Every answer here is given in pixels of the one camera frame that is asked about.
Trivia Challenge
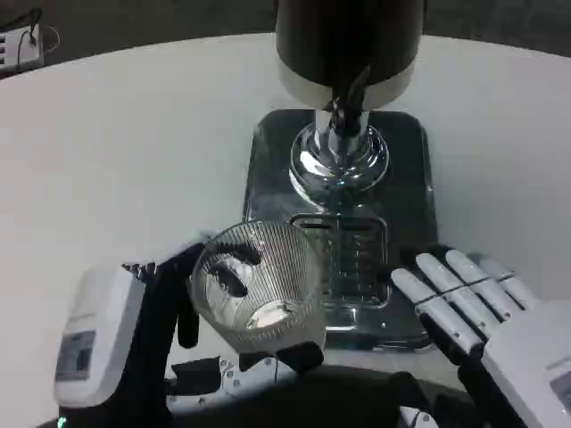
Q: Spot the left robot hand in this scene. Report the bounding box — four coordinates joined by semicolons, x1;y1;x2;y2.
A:
53;242;326;428

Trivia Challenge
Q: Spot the black drink dispenser chrome stand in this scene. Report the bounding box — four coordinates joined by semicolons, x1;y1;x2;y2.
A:
243;0;442;354

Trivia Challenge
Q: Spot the steel drip tray with grid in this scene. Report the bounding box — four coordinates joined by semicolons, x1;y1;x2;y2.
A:
287;212;394;312

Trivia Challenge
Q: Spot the white power strip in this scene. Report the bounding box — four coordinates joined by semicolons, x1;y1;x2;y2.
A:
0;21;46;69

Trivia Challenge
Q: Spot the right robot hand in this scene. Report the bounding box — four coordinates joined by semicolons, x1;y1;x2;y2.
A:
388;243;571;428

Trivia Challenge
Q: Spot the clear ribbed glass cup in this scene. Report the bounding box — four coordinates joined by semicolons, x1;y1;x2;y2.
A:
188;220;329;358

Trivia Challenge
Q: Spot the black power cable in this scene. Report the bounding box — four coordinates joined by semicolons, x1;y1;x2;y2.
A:
16;7;42;48

